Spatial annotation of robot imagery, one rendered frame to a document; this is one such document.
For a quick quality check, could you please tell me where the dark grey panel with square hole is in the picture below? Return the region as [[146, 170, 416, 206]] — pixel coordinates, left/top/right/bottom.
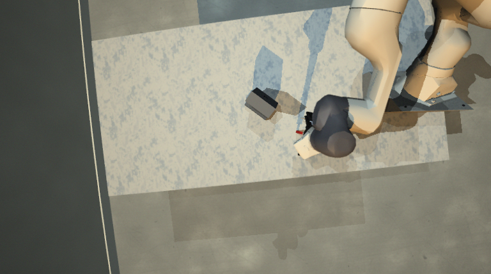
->
[[245, 88, 278, 120]]

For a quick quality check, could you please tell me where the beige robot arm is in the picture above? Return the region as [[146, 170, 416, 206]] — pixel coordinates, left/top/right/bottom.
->
[[293, 0, 491, 159]]

